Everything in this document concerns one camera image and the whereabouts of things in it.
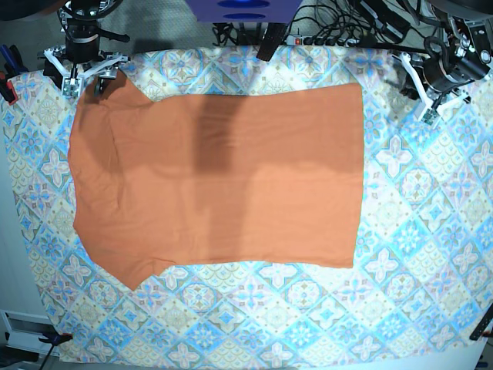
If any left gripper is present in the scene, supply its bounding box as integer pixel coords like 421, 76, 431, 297
423, 58, 458, 91

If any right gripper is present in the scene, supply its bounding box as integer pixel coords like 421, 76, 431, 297
43, 34, 109, 96

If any orange T-shirt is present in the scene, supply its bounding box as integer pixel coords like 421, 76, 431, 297
68, 75, 364, 289

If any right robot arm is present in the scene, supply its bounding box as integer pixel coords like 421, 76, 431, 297
39, 0, 130, 99

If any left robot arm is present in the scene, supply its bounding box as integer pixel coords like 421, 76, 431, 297
423, 1, 492, 93

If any blue clamp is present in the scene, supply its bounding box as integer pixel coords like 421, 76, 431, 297
1, 44, 29, 76

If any white power strip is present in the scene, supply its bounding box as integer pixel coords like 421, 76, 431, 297
284, 35, 360, 47

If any black clamp bottom right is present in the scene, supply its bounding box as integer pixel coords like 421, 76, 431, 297
469, 311, 492, 341

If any black orange clamp bottom left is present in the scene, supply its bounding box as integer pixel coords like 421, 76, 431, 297
38, 332, 73, 370

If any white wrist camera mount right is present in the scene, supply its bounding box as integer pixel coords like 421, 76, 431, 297
38, 46, 130, 99

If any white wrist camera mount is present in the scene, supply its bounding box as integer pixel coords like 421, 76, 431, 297
391, 52, 470, 129
38, 46, 130, 99

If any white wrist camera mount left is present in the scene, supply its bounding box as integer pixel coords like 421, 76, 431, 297
391, 52, 470, 129

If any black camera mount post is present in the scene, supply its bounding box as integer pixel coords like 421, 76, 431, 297
257, 22, 288, 62

